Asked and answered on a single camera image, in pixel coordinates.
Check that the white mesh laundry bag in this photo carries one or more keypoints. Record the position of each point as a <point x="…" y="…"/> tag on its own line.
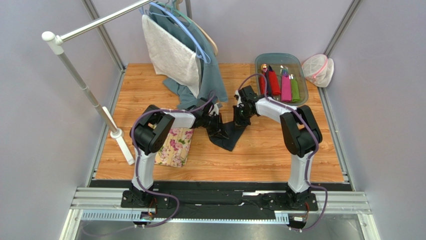
<point x="318" y="69"/>

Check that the green napkin roll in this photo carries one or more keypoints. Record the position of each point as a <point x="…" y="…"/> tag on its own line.
<point x="295" y="94"/>

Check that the black paper napkin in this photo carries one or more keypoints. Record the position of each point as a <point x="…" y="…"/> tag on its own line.
<point x="234" y="133"/>

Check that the grey plastic bin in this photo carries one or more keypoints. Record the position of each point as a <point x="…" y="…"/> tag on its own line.
<point x="279" y="62"/>

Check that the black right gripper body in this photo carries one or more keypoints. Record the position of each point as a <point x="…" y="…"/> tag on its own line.
<point x="240" y="117"/>

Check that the white towel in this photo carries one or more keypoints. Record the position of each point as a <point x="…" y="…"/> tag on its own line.
<point x="171" y="57"/>

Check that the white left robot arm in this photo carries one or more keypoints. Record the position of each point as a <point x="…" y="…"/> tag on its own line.
<point x="151" y="129"/>

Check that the red napkin roll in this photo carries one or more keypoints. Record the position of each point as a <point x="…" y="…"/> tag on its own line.
<point x="272" y="86"/>

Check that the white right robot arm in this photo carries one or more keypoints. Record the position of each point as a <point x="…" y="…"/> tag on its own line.
<point x="300" y="131"/>

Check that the floral tray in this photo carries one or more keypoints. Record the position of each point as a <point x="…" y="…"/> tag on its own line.
<point x="175" y="151"/>

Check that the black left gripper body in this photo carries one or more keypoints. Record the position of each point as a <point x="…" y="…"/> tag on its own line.
<point x="211" y="123"/>

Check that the wooden clothes hanger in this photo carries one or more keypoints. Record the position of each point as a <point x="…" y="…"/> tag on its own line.
<point x="210" y="40"/>

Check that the blue clothes hanger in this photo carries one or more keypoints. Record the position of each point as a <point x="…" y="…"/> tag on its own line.
<point x="200" y="53"/>

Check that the pink napkin roll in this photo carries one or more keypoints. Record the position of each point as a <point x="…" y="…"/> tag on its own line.
<point x="286" y="88"/>

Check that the teal hanging garment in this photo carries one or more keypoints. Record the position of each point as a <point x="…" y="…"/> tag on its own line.
<point x="211" y="78"/>

